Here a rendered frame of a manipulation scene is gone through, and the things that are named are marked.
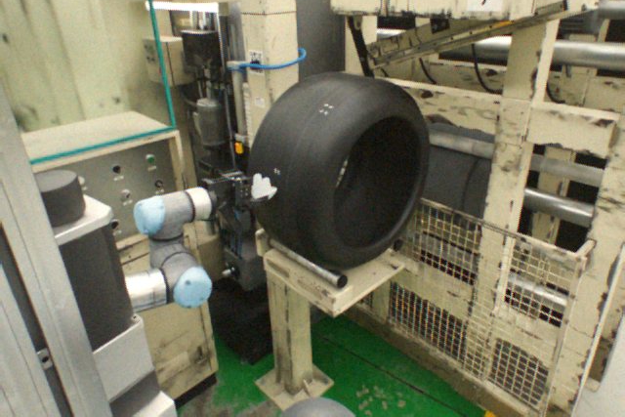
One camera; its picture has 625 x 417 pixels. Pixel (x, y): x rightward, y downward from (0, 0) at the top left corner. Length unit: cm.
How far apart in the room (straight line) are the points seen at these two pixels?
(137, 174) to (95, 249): 117
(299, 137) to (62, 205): 73
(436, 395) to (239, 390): 91
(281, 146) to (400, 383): 147
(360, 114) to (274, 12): 46
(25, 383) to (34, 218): 14
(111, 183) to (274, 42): 74
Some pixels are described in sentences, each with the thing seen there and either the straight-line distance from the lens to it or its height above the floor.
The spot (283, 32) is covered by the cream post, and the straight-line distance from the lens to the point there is 145.
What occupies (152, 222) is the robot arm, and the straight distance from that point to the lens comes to 97.
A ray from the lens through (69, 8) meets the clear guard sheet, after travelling 152.
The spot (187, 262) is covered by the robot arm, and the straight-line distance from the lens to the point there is 94.
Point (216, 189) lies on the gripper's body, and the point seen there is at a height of 131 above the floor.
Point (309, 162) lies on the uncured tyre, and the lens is 110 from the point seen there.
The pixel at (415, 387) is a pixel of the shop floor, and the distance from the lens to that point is 231.
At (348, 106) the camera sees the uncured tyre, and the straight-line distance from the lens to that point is 115.
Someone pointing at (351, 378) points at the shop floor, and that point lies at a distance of 231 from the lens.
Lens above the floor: 175
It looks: 25 degrees down
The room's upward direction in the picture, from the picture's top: 2 degrees counter-clockwise
